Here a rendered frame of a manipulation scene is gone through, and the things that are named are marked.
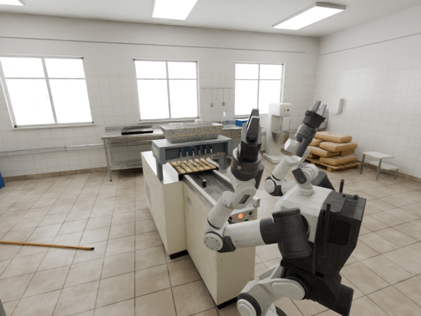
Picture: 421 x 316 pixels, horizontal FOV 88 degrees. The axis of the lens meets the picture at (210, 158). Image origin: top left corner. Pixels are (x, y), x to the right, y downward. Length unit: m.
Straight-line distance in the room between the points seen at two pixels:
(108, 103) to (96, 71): 0.65
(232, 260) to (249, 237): 0.94
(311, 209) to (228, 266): 1.02
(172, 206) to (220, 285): 0.78
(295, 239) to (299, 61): 6.11
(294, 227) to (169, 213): 1.53
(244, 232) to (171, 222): 1.44
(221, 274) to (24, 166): 4.80
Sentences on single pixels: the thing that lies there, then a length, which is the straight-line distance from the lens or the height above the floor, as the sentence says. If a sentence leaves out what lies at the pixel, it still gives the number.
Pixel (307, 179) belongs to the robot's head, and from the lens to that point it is 0.92.
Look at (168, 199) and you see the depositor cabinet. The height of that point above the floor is 0.68.
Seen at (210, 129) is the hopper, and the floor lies 1.29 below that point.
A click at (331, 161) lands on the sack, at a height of 0.21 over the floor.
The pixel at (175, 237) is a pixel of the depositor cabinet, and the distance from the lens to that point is 2.32.
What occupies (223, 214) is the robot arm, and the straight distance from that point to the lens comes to 0.81.
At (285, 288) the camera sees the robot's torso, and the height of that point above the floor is 0.77.
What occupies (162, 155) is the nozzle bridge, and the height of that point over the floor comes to 1.11.
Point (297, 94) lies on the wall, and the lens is 6.65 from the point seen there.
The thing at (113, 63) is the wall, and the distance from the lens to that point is 5.21.
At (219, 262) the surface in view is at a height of 0.47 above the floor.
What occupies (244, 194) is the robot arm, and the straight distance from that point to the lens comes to 0.71.
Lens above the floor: 1.60
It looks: 16 degrees down
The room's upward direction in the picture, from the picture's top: 1 degrees counter-clockwise
